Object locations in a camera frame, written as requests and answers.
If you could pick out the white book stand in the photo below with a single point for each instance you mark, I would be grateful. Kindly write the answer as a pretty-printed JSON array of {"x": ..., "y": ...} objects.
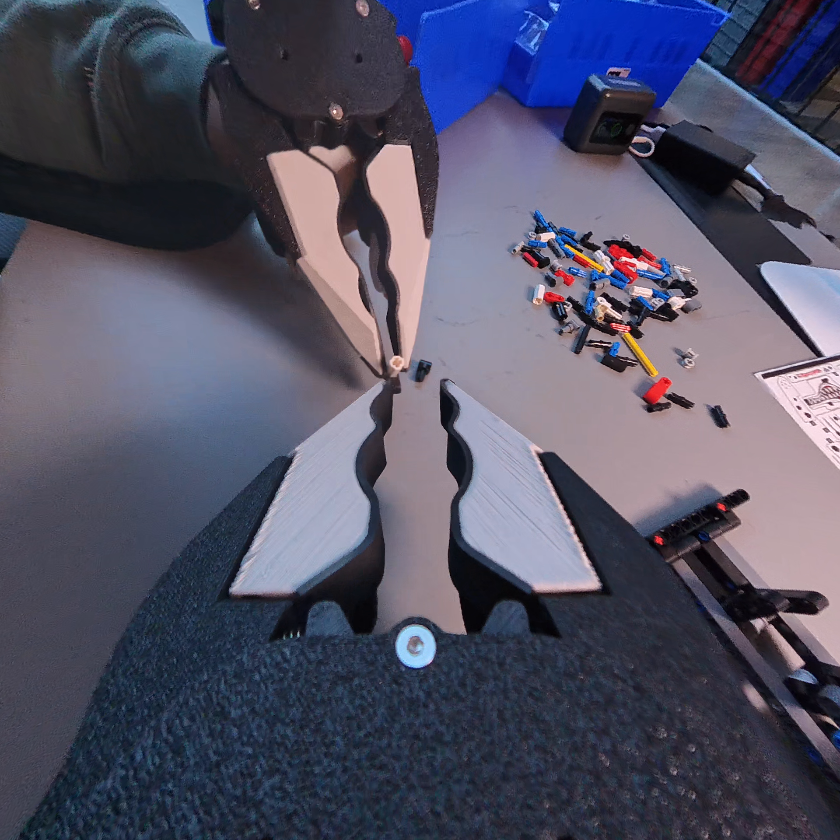
[{"x": 807, "y": 295}]

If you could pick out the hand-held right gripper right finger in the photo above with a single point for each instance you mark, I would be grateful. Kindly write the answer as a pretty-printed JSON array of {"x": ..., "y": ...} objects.
[{"x": 525, "y": 525}]

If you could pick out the red and black toy parts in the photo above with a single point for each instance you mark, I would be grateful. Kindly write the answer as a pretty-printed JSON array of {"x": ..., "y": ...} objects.
[{"x": 405, "y": 46}]

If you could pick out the black flat box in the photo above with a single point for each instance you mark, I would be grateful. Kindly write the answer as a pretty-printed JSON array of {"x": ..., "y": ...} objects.
[{"x": 702, "y": 154}]

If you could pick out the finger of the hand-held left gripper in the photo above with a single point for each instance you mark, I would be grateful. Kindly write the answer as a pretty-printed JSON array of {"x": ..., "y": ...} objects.
[
  {"x": 315, "y": 216},
  {"x": 403, "y": 216}
]

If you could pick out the person's left forearm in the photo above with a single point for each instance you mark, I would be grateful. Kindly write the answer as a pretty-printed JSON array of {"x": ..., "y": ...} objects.
[{"x": 98, "y": 85}]

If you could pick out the black connector piece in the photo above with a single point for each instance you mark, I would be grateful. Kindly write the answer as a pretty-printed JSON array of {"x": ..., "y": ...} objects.
[{"x": 423, "y": 371}]

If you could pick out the small black camera device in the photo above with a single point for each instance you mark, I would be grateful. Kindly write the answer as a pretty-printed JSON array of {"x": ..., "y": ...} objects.
[{"x": 610, "y": 105}]

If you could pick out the pile of small building pieces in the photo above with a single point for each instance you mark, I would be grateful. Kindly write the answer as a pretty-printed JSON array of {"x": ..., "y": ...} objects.
[{"x": 617, "y": 253}]

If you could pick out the white sticker sheet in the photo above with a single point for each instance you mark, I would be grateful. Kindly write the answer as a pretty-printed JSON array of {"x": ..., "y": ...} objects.
[{"x": 807, "y": 407}]

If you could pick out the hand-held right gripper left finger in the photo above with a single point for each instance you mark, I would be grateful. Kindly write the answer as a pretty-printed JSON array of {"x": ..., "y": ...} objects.
[{"x": 308, "y": 525}]

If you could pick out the black building-brick model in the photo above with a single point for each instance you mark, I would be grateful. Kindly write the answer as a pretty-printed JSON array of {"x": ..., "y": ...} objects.
[{"x": 695, "y": 525}]

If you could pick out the grey desk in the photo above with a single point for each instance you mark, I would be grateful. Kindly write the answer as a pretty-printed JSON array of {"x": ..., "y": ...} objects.
[{"x": 131, "y": 459}]

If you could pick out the stack of coloured crates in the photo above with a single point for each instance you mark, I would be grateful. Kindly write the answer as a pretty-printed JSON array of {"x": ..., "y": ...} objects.
[{"x": 774, "y": 33}]

